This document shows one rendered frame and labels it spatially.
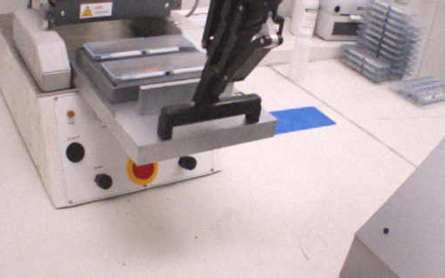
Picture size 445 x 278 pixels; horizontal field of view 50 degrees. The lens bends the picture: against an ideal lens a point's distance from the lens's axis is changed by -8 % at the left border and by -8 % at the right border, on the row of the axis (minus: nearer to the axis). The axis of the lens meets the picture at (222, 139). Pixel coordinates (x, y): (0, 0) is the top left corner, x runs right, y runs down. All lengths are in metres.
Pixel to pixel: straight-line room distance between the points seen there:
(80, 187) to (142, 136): 0.25
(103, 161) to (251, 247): 0.29
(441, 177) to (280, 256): 0.29
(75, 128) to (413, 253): 0.57
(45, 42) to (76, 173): 0.23
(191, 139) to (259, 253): 0.25
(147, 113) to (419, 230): 0.42
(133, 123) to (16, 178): 0.35
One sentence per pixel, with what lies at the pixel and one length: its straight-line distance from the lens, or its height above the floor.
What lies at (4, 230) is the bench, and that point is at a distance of 0.85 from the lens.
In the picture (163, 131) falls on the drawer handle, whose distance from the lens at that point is 0.64.
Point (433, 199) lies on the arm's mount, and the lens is 0.77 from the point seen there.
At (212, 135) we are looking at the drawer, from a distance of 0.68.
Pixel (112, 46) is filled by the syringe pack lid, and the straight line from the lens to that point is 0.84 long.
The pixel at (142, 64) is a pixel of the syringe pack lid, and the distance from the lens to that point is 0.77.
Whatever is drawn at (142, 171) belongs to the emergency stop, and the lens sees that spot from 0.90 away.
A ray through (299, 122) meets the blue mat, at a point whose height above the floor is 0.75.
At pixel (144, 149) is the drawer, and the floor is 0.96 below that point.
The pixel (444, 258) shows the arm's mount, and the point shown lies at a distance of 0.73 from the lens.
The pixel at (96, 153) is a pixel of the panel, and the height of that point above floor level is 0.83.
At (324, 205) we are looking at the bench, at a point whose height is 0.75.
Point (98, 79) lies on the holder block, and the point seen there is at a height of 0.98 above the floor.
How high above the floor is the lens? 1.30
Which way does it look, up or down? 30 degrees down
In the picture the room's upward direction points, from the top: 10 degrees clockwise
